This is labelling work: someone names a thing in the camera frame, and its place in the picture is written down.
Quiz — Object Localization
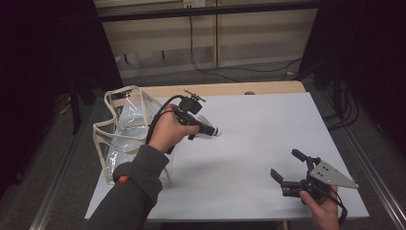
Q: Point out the black floor cables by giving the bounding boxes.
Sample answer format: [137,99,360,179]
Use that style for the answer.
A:
[322,80,360,132]

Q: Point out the clear plastic bag beige trim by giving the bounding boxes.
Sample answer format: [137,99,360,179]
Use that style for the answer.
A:
[92,84,173,186]

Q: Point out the black power cable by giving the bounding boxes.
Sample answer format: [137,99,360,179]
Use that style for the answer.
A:
[189,8,303,83]

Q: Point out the white wall socket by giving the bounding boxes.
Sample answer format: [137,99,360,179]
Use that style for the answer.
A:
[182,0,207,9]

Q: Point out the person's left hand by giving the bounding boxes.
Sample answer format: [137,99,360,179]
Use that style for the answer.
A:
[147,103,200,154]

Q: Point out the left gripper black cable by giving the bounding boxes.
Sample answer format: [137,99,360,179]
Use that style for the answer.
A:
[145,94,186,147]

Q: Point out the person's right hand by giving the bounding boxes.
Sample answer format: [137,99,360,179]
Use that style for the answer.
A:
[299,186,341,230]

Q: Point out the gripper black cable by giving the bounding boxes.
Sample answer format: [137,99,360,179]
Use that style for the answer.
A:
[145,94,186,147]
[319,188,349,228]

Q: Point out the black stand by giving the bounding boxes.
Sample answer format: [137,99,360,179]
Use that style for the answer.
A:
[68,76,97,135]
[314,60,348,118]

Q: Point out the white table cover sheet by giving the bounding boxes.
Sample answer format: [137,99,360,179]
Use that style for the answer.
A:
[84,92,371,222]

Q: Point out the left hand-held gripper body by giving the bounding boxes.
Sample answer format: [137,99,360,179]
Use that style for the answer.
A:
[173,88,207,123]

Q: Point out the metal floor rail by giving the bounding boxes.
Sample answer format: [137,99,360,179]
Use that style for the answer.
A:
[319,92,406,230]
[28,104,97,230]

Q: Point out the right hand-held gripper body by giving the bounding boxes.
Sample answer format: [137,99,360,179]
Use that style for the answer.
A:
[281,155,359,201]

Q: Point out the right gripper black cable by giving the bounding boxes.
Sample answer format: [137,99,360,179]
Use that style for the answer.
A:
[319,188,349,228]

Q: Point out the dark curtain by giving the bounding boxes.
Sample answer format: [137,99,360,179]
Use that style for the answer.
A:
[300,0,406,154]
[0,0,124,193]

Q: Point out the beige wooden cabinet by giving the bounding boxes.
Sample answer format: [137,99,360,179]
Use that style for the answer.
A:
[94,0,320,80]

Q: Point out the wooden table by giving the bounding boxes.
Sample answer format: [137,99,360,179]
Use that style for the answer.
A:
[127,80,307,100]

